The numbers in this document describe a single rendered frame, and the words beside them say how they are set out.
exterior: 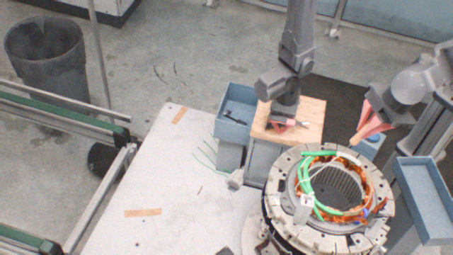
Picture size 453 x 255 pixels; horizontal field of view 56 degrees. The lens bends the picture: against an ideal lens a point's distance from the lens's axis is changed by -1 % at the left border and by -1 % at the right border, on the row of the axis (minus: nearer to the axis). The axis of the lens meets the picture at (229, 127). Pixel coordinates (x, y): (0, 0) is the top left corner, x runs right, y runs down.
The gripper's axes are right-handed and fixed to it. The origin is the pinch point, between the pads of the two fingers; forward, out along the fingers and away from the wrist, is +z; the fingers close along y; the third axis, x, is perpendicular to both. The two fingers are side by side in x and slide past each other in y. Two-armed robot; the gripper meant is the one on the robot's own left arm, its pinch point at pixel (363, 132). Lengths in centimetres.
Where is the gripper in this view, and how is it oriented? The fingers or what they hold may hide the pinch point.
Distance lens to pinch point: 91.7
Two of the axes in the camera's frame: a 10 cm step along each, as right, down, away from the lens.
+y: 3.0, 7.9, -5.4
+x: 8.5, 0.4, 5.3
